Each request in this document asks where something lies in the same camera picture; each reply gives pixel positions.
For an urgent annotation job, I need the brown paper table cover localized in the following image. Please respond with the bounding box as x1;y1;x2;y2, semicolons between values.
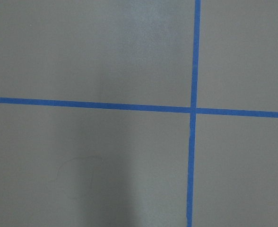
0;0;278;227

